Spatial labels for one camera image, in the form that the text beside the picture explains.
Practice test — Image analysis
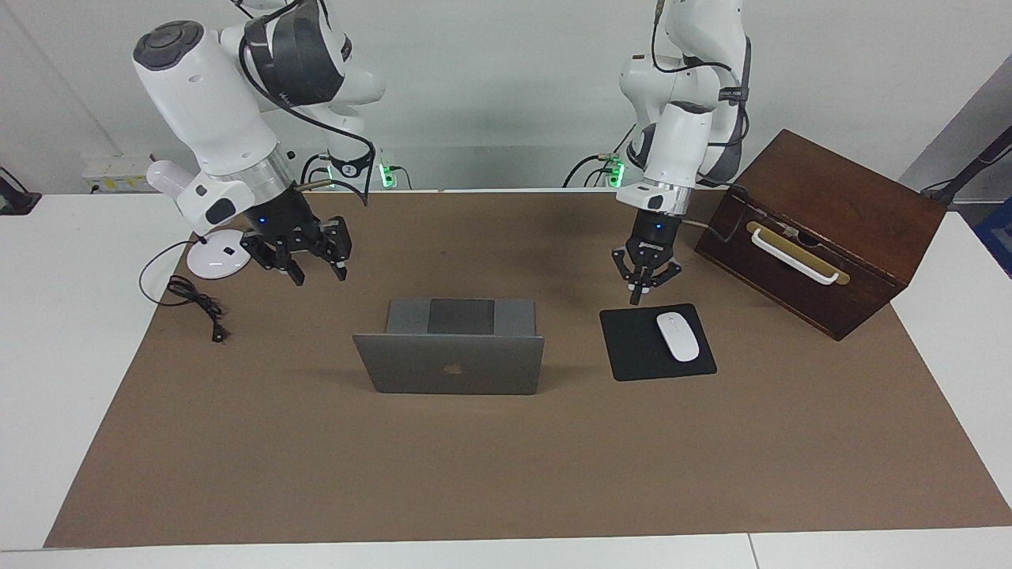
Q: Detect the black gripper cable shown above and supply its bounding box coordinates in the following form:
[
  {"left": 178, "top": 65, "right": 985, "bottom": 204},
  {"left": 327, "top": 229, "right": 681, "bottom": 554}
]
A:
[
  {"left": 237, "top": 0, "right": 376, "bottom": 208},
  {"left": 650, "top": 0, "right": 752, "bottom": 242}
]

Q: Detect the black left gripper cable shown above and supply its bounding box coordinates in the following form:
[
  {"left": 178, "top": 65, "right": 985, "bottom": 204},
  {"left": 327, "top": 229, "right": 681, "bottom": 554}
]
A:
[{"left": 650, "top": 0, "right": 752, "bottom": 242}]

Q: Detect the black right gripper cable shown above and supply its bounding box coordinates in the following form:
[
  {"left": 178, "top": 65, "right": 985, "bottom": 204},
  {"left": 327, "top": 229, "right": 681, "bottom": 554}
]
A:
[{"left": 237, "top": 0, "right": 376, "bottom": 208}]

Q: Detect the black lamp cable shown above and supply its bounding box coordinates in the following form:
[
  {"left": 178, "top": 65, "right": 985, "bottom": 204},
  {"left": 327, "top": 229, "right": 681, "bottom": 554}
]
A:
[{"left": 139, "top": 239, "right": 230, "bottom": 344}]

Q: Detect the white computer mouse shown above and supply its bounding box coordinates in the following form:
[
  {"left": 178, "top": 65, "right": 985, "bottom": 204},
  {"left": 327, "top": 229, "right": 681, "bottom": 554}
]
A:
[{"left": 656, "top": 312, "right": 701, "bottom": 363}]

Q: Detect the black clamp mount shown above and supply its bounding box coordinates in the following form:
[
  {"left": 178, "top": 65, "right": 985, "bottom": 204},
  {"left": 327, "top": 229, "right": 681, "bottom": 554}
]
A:
[{"left": 0, "top": 168, "right": 42, "bottom": 216}]

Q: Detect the white power strip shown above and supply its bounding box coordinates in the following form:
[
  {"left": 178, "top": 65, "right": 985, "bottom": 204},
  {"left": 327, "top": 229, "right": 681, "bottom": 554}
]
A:
[{"left": 83, "top": 156, "right": 153, "bottom": 194}]

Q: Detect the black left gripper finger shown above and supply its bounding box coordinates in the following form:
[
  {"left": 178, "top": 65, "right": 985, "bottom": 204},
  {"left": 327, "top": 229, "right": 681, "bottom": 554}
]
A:
[
  {"left": 611, "top": 247, "right": 645, "bottom": 307},
  {"left": 644, "top": 262, "right": 683, "bottom": 295}
]

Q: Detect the white desk lamp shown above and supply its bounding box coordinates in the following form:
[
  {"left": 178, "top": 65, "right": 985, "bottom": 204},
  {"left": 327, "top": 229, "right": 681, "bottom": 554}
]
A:
[{"left": 146, "top": 160, "right": 255, "bottom": 280}]

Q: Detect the white box handle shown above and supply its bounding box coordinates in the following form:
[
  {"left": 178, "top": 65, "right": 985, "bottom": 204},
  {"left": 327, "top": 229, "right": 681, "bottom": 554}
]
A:
[{"left": 750, "top": 228, "right": 840, "bottom": 285}]

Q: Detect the brown table mat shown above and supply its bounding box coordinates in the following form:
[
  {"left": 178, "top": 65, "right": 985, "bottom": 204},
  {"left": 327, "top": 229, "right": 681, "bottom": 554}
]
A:
[{"left": 43, "top": 190, "right": 1012, "bottom": 548}]

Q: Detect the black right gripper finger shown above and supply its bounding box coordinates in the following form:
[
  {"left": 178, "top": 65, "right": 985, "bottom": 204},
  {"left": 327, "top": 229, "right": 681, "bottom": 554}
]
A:
[
  {"left": 241, "top": 241, "right": 305, "bottom": 287},
  {"left": 315, "top": 215, "right": 351, "bottom": 281}
]

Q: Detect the blue crate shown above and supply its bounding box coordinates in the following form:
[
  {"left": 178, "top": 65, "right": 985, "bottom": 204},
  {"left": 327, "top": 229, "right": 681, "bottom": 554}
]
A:
[{"left": 974, "top": 198, "right": 1012, "bottom": 277}]

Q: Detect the brass box plate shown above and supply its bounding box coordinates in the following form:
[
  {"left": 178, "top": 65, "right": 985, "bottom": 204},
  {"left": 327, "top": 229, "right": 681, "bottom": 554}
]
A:
[{"left": 746, "top": 221, "right": 851, "bottom": 286}]

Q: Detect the black mouse pad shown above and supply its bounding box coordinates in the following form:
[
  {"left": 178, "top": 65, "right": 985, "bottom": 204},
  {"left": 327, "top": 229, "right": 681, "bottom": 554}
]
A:
[{"left": 599, "top": 303, "right": 718, "bottom": 382}]

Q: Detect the grey aluminium laptop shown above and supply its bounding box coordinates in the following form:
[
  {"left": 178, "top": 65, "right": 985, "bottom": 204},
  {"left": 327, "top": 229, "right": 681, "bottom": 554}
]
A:
[{"left": 353, "top": 298, "right": 546, "bottom": 396}]

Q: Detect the black stand pole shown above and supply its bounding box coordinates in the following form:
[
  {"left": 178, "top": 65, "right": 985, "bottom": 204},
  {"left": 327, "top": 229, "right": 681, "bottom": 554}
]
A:
[{"left": 921, "top": 126, "right": 1012, "bottom": 208}]

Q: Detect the dark wooden box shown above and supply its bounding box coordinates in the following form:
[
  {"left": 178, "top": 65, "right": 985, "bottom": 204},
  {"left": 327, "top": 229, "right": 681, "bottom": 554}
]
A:
[{"left": 694, "top": 129, "right": 947, "bottom": 341}]

